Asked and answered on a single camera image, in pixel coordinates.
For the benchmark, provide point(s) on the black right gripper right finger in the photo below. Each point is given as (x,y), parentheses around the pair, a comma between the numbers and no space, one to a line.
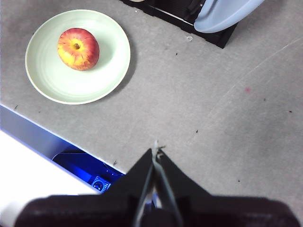
(182,186)

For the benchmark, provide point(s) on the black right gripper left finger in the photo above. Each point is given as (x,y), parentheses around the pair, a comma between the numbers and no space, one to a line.
(135,182)

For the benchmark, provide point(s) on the green round plate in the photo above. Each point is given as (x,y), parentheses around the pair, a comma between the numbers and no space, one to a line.
(47,78)

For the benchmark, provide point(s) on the red yellow apple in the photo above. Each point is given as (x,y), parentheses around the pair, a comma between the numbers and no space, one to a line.
(78,49)

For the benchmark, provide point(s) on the black plate rack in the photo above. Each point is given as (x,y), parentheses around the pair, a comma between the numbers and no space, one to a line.
(220,39)

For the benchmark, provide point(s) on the blue round plate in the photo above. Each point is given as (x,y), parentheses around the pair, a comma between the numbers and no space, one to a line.
(220,21)

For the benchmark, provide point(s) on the dark box with dial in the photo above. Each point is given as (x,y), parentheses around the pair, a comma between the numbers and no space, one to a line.
(78,165)

